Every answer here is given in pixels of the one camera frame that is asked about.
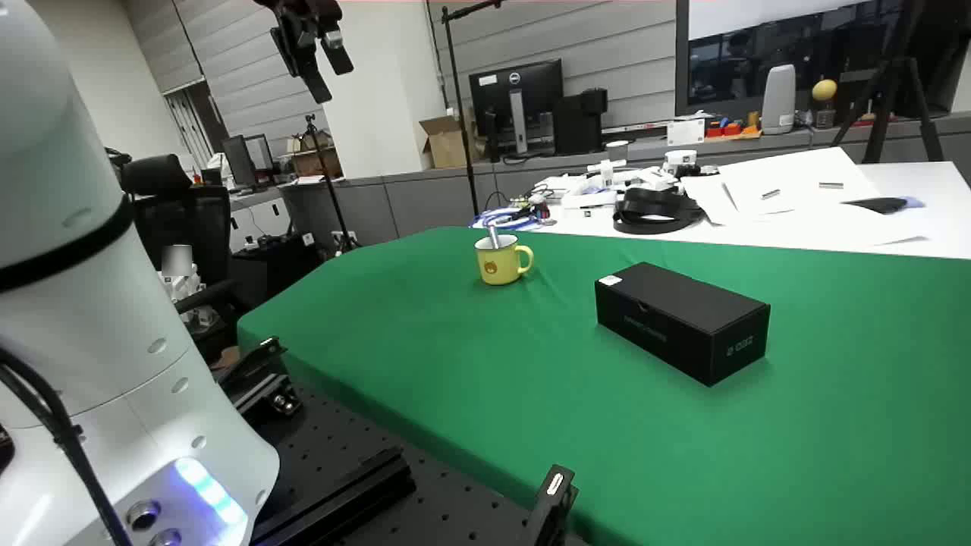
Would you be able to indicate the flat black device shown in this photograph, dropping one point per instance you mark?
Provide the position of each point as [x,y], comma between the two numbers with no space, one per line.
[876,205]

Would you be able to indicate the white table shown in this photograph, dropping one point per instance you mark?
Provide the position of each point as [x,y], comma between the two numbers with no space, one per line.
[941,220]

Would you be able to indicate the black office chair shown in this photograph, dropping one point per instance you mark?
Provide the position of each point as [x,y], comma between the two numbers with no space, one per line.
[182,220]

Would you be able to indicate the camera on tripod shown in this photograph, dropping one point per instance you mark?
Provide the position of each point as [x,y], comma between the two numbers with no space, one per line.
[326,182]

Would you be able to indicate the large white paper sheet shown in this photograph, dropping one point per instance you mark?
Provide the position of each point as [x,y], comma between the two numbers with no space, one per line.
[796,182]

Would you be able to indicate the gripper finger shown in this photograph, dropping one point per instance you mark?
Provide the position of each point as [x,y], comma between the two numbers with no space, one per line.
[337,53]
[307,72]

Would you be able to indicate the yellow mug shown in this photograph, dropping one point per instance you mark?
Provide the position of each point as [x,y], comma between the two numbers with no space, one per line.
[501,265]

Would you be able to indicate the window with blinds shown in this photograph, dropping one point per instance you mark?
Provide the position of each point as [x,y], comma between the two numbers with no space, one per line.
[190,125]

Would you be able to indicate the black tripod stand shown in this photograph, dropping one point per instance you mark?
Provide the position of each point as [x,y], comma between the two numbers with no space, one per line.
[891,83]

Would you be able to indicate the black speaker box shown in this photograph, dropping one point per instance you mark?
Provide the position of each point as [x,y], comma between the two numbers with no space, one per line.
[578,121]

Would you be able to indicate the silver marker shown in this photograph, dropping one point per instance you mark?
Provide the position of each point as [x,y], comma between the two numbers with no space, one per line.
[494,236]

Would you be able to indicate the yellow ball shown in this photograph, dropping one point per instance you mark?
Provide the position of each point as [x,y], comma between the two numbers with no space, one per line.
[824,89]

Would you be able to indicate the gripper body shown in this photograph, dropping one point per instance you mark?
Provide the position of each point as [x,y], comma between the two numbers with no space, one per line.
[303,11]

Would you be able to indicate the black clamp bracket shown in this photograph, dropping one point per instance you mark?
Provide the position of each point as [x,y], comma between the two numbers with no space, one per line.
[552,504]
[254,379]

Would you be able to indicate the green tablecloth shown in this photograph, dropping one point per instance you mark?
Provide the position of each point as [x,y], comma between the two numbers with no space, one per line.
[607,440]

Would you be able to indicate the open cardboard box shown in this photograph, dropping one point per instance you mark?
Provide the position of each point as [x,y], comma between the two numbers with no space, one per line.
[446,144]

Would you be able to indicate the large window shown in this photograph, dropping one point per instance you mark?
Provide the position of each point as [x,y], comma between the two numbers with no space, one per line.
[804,61]

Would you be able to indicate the black rectangular box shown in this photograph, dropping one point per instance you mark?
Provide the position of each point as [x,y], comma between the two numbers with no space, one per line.
[683,322]

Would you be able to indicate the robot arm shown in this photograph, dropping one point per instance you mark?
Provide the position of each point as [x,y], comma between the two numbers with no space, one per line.
[83,318]

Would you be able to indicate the white cylindrical speaker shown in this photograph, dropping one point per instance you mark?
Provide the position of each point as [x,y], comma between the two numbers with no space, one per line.
[778,98]

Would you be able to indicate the black computer monitor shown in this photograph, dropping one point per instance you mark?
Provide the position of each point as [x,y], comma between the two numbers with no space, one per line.
[516,95]

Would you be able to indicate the white card sign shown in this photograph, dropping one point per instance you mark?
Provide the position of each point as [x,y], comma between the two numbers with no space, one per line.
[686,132]

